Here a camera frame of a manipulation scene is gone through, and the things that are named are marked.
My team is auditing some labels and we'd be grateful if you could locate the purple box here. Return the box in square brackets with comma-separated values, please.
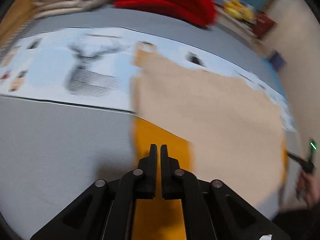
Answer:
[268, 50, 286, 72]

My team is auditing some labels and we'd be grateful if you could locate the right hand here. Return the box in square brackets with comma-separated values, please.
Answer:
[296, 170, 319, 209]

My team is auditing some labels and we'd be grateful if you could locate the yellow plush toy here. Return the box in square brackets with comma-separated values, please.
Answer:
[222, 0, 255, 23]

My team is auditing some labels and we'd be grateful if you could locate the light blue deer-print bedspread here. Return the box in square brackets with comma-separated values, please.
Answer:
[0, 6, 301, 240]

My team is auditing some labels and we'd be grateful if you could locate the beige and orange jacket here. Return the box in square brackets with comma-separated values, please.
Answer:
[132, 41, 287, 239]

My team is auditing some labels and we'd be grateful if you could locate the dark red bag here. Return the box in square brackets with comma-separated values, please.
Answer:
[252, 12, 276, 39]

